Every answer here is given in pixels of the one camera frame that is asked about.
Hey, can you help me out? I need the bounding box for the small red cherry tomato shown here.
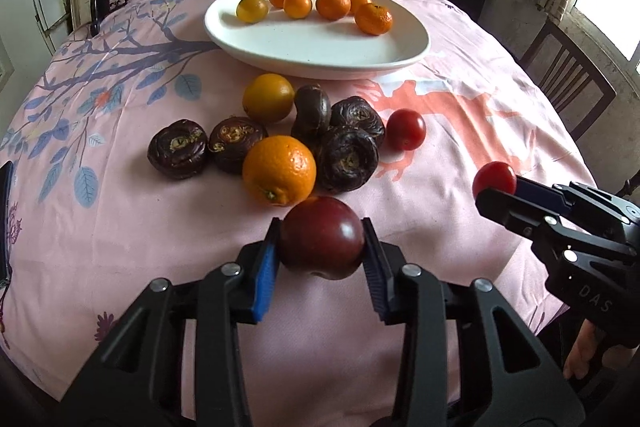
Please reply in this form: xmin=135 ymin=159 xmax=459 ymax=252
xmin=472 ymin=161 xmax=518 ymax=198

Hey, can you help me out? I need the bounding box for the dark red plum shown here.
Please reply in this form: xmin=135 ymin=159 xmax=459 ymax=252
xmin=279 ymin=196 xmax=364 ymax=281

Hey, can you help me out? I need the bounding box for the large orange mandarin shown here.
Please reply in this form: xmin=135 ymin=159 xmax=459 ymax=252
xmin=355 ymin=3 xmax=394 ymax=36
xmin=242 ymin=135 xmax=317 ymax=207

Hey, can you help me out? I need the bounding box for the small yellow citrus fruit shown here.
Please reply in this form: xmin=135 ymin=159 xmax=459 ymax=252
xmin=235 ymin=0 xmax=269 ymax=24

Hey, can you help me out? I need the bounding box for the person's right hand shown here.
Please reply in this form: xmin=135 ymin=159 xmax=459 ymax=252
xmin=563 ymin=321 xmax=604 ymax=379

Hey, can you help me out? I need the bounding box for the dark wooden chair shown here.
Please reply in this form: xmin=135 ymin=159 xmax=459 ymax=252
xmin=518 ymin=18 xmax=617 ymax=141

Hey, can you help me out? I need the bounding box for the pink printed tablecloth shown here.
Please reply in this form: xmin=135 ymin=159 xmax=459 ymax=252
xmin=1 ymin=0 xmax=592 ymax=426

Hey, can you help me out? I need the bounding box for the large white oval plate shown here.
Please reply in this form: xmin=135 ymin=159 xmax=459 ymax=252
xmin=204 ymin=0 xmax=428 ymax=80

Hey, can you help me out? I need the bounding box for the black smartphone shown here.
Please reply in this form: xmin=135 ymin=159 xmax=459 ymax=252
xmin=0 ymin=160 xmax=14 ymax=287

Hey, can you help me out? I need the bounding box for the yellow orange citrus fruit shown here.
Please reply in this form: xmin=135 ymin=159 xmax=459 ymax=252
xmin=242 ymin=72 xmax=295 ymax=124

